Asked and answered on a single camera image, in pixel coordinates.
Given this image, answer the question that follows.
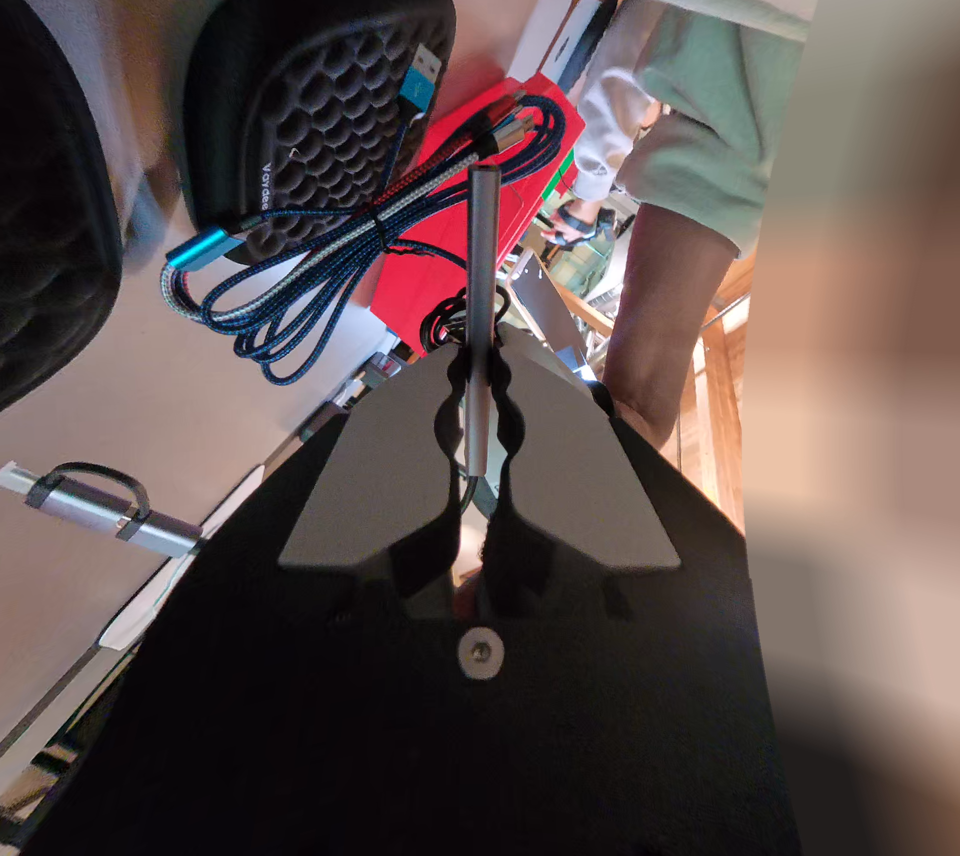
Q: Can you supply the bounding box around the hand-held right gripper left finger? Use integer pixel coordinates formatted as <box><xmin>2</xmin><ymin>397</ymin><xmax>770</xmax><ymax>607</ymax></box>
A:
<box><xmin>277</xmin><ymin>342</ymin><xmax>462</xmax><ymax>598</ymax></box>

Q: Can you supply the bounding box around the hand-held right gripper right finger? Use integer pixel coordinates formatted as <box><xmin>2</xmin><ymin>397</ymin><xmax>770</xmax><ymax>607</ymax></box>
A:
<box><xmin>480</xmin><ymin>322</ymin><xmax>682</xmax><ymax>602</ymax></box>

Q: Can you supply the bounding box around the blue braided usb cable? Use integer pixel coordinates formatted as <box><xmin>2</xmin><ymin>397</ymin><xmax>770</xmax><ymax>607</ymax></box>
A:
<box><xmin>161</xmin><ymin>42</ymin><xmax>567</xmax><ymax>386</ymax></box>

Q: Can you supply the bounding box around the grey usb hub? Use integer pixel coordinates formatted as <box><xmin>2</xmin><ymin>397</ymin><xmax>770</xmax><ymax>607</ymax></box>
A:
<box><xmin>465</xmin><ymin>166</ymin><xmax>502</xmax><ymax>476</ymax></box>

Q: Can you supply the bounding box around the person's left forearm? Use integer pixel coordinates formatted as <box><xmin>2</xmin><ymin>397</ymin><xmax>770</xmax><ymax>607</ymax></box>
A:
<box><xmin>603</xmin><ymin>202</ymin><xmax>740</xmax><ymax>452</ymax></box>

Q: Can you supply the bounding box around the silver usb adapter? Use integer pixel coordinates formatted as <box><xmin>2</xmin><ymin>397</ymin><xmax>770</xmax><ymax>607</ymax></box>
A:
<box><xmin>0</xmin><ymin>462</ymin><xmax>207</xmax><ymax>559</ymax></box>

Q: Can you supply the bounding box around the silver laptop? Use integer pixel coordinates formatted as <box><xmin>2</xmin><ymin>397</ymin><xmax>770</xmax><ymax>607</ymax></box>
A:
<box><xmin>506</xmin><ymin>249</ymin><xmax>601</xmax><ymax>381</ymax></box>

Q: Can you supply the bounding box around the wooden furniture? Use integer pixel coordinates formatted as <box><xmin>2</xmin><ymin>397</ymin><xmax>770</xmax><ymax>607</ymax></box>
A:
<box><xmin>660</xmin><ymin>256</ymin><xmax>755</xmax><ymax>535</ymax></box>

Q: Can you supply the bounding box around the red box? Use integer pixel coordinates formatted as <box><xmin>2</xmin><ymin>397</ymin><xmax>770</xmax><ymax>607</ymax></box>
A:
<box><xmin>371</xmin><ymin>76</ymin><xmax>588</xmax><ymax>356</ymax></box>

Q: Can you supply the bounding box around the black foam-lined case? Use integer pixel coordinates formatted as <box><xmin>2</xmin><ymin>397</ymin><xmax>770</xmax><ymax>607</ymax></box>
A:
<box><xmin>183</xmin><ymin>0</ymin><xmax>459</xmax><ymax>266</ymax></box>

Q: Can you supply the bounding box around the green shirt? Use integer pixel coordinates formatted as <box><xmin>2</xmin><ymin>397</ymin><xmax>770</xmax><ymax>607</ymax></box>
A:
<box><xmin>615</xmin><ymin>1</ymin><xmax>807</xmax><ymax>257</ymax></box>

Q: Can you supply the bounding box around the white box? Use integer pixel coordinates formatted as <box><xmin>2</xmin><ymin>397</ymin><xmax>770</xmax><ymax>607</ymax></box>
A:
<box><xmin>517</xmin><ymin>0</ymin><xmax>618</xmax><ymax>94</ymax></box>

